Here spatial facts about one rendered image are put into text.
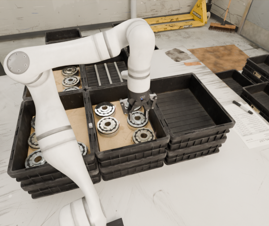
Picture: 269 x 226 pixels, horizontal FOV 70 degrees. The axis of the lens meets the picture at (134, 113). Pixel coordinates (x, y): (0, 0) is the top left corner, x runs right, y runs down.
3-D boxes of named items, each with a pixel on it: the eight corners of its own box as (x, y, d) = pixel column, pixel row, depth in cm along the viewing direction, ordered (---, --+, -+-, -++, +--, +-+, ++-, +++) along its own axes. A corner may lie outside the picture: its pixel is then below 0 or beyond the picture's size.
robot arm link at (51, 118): (21, 67, 59) (49, 144, 57) (-1, 55, 50) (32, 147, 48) (49, 55, 59) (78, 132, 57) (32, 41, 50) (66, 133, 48)
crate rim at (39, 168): (96, 159, 72) (95, 155, 70) (9, 179, 67) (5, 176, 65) (86, 93, 99) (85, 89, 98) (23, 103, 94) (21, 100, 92)
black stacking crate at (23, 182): (98, 171, 79) (94, 156, 71) (21, 190, 74) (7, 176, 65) (88, 106, 106) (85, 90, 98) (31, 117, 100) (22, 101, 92)
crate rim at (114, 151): (171, 142, 78) (171, 138, 76) (96, 159, 72) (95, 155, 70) (142, 84, 105) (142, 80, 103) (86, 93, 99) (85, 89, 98)
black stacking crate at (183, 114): (227, 140, 90) (236, 124, 82) (168, 154, 85) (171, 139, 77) (188, 89, 117) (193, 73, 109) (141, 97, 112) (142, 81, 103)
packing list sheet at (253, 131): (285, 139, 104) (286, 138, 104) (251, 151, 99) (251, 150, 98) (243, 101, 126) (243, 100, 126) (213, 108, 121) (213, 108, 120)
